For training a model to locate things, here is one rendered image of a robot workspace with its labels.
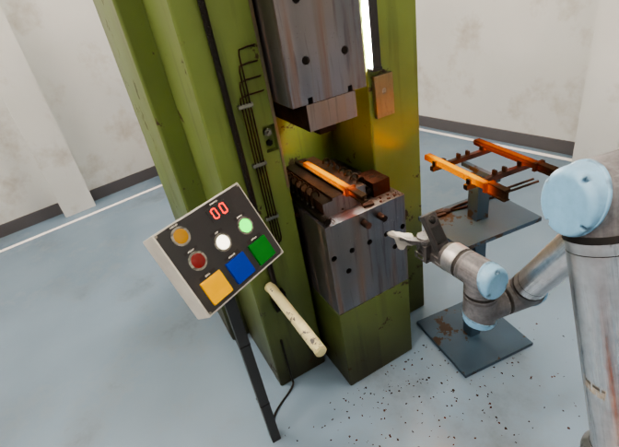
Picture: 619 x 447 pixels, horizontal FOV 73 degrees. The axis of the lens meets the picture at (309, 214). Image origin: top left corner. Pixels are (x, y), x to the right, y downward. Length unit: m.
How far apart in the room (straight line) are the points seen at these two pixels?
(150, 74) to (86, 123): 3.06
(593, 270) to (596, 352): 0.16
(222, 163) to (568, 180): 1.10
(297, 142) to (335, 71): 0.62
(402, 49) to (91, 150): 3.75
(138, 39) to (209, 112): 0.50
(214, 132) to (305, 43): 0.42
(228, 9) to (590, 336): 1.27
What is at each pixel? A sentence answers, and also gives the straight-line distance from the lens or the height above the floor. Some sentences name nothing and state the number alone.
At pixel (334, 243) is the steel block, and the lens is 1.62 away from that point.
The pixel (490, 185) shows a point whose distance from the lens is 1.63.
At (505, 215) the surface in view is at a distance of 1.98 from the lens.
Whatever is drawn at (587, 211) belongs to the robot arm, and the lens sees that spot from 0.77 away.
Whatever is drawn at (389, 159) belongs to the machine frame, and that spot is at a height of 0.98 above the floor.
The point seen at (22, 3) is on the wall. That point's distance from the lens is 4.78.
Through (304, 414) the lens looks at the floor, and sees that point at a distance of 2.14.
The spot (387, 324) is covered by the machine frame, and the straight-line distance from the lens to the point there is 2.07.
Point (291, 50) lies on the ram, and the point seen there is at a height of 1.55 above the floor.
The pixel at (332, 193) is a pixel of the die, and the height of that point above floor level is 0.99.
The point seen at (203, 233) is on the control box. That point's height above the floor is 1.14.
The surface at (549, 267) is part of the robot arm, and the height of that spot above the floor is 1.05.
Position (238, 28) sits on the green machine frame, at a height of 1.63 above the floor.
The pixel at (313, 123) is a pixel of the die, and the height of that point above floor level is 1.30.
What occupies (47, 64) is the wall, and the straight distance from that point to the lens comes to 4.79.
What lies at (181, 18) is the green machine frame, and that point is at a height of 1.69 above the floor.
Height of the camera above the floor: 1.75
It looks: 30 degrees down
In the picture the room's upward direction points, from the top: 10 degrees counter-clockwise
